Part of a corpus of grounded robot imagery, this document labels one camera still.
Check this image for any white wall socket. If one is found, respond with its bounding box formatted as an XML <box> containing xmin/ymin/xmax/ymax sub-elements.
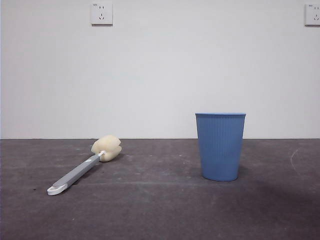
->
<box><xmin>90</xmin><ymin>1</ymin><xmax>114</xmax><ymax>26</ymax></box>
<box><xmin>304</xmin><ymin>3</ymin><xmax>320</xmax><ymax>27</ymax></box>

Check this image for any grey-handled sponge cup brush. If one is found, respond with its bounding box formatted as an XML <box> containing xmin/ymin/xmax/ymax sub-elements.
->
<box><xmin>46</xmin><ymin>134</ymin><xmax>123</xmax><ymax>197</ymax></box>

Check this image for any blue ribbed plastic cup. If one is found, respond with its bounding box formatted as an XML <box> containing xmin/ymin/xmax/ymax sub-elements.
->
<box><xmin>194</xmin><ymin>112</ymin><xmax>247</xmax><ymax>182</ymax></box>

